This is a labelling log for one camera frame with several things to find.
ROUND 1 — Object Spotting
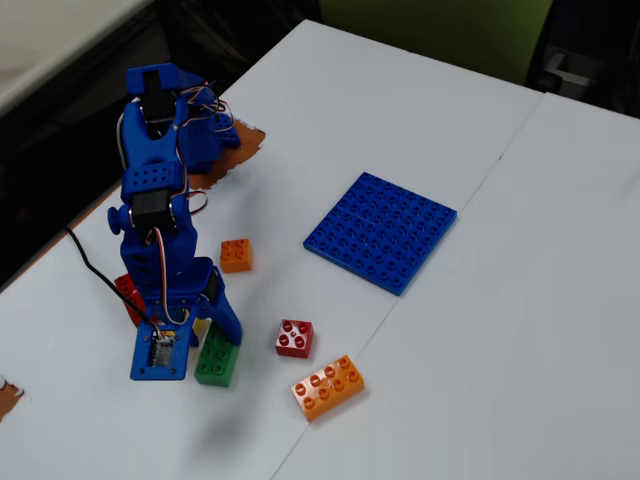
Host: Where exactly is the black cable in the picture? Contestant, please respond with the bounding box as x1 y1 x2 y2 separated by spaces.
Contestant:
64 224 162 337

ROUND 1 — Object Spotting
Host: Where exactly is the orange 2x2 block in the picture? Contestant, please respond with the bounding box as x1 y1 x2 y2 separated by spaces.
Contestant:
220 238 254 275

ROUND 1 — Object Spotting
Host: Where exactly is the blue 8x8 base plate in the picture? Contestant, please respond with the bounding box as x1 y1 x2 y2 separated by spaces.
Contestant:
302 171 458 297

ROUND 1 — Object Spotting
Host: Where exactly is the green panel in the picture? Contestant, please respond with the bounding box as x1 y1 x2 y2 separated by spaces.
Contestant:
319 0 554 87

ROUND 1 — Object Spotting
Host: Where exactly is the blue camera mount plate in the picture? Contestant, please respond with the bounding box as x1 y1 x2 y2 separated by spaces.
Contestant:
129 319 194 383

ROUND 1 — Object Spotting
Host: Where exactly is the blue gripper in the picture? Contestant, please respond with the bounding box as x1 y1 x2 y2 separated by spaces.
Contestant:
118 223 244 348

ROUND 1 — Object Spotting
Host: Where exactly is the orange 2x4 block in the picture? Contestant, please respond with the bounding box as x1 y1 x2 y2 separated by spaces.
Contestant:
290 354 366 423

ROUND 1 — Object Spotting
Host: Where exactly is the green 2x4 block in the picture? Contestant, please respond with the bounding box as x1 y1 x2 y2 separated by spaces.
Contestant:
193 322 242 389

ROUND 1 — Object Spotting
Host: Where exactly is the red white servo wire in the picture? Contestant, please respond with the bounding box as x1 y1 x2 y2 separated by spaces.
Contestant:
145 227 187 327

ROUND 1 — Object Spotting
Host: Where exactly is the white cable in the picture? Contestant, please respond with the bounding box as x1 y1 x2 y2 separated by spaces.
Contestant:
116 112 127 169

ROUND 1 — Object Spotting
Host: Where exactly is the red 2x2 block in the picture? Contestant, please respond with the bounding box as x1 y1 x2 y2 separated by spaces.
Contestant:
274 318 315 360

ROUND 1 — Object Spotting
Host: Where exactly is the white desk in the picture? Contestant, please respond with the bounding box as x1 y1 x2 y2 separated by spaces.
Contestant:
0 0 154 119

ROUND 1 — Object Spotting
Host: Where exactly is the red 2x4 block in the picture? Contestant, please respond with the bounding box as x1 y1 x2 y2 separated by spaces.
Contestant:
113 272 149 329

